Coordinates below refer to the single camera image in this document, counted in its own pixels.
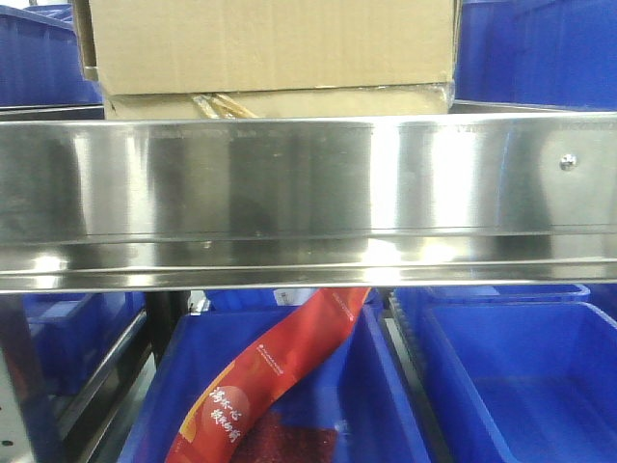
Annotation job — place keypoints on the red printed paper bag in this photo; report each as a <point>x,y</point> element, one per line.
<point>229,407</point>

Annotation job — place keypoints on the blue bin upper left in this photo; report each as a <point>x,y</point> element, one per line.
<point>40,60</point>

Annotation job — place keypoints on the blue bin lower left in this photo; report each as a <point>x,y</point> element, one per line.
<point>73,332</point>

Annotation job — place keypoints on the stainless steel shelf rail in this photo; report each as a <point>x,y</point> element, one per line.
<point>439,200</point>

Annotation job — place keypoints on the orange printed cardboard box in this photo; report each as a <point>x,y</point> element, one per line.
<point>423,99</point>

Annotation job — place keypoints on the blue bin lower right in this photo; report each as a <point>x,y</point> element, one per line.
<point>516,382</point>

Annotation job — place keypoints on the blue bin upper right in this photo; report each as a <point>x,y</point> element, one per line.
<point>550,53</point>

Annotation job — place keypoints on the plain brown cardboard box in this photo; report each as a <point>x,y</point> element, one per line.
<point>182,47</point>

